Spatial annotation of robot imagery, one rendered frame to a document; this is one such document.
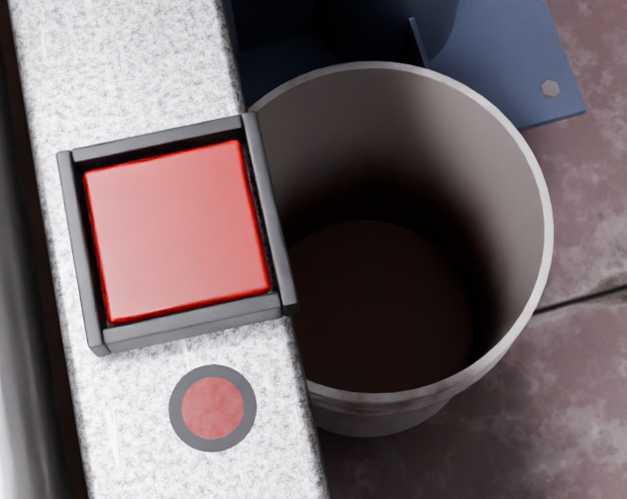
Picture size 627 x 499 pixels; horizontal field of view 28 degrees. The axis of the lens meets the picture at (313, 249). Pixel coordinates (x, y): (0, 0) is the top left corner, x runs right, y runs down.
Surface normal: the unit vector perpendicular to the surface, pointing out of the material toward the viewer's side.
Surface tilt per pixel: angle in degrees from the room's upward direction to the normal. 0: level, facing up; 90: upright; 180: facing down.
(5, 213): 50
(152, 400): 0
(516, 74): 0
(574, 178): 0
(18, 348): 40
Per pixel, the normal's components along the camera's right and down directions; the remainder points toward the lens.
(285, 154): 0.57, 0.76
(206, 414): -0.02, -0.29
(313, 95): 0.37, 0.87
